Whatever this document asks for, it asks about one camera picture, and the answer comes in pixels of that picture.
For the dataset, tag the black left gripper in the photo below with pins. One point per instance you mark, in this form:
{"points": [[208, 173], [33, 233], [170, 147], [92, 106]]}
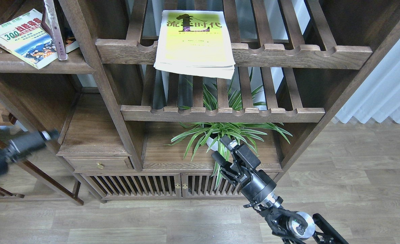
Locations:
{"points": [[19, 148]]}

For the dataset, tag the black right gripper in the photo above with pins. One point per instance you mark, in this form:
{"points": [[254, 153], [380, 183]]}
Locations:
{"points": [[254, 184]]}

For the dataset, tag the white blue illustrated book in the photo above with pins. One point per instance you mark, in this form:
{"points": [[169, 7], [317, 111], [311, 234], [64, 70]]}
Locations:
{"points": [[25, 38]]}

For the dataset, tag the yellow green cover book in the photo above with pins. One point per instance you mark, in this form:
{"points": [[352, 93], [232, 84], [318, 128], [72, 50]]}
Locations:
{"points": [[195, 43]]}

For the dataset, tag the maroon cover book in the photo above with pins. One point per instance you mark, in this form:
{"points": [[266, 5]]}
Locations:
{"points": [[53, 22]]}

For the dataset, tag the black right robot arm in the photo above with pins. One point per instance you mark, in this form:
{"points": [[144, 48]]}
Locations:
{"points": [[293, 227]]}

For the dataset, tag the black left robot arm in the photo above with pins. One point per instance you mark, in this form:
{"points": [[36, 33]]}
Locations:
{"points": [[5, 162]]}

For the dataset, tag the white plant pot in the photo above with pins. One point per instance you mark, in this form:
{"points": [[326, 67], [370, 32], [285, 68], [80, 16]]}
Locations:
{"points": [[214, 144]]}

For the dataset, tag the brass drawer knob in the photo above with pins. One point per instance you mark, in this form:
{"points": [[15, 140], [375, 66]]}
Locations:
{"points": [[100, 165]]}

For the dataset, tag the dark wooden bookshelf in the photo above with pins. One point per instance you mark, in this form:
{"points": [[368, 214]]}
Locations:
{"points": [[108, 101]]}

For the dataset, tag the white pleated curtain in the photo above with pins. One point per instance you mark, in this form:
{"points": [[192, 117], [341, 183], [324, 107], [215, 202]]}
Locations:
{"points": [[378, 98]]}

